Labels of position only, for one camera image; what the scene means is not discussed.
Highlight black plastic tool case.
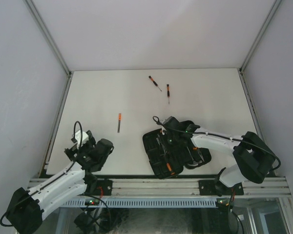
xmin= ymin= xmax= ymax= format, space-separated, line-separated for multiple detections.
xmin=142 ymin=116 xmax=211 ymax=179

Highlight black handled screwdriver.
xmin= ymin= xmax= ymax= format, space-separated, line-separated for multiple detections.
xmin=156 ymin=136 xmax=175 ymax=176

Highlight orange handled needle-nose pliers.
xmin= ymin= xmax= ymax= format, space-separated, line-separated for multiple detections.
xmin=192 ymin=147 xmax=205 ymax=163

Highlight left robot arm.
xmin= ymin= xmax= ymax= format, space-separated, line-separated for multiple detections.
xmin=3 ymin=130 xmax=114 ymax=234

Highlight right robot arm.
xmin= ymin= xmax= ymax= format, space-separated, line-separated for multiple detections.
xmin=153 ymin=116 xmax=281 ymax=196

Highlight small orange chisel bit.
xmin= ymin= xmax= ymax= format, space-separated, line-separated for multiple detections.
xmin=117 ymin=113 xmax=122 ymax=133

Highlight small orange precision screwdriver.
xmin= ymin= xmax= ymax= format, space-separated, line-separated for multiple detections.
xmin=148 ymin=76 xmax=162 ymax=92

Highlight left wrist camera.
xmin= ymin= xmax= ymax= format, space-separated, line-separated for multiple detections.
xmin=71 ymin=130 xmax=88 ymax=148

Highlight right camera cable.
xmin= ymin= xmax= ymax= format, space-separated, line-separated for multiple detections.
xmin=152 ymin=116 xmax=282 ymax=171

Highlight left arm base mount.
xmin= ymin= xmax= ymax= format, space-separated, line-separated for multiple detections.
xmin=86 ymin=179 xmax=113 ymax=196

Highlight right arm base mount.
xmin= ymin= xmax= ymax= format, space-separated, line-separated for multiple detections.
xmin=198 ymin=168 xmax=244 ymax=196

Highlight blue slotted cable duct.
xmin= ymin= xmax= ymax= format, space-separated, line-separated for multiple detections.
xmin=61 ymin=197 xmax=217 ymax=208

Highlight aluminium frame rail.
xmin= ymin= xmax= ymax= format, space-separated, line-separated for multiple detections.
xmin=110 ymin=177 xmax=291 ymax=198

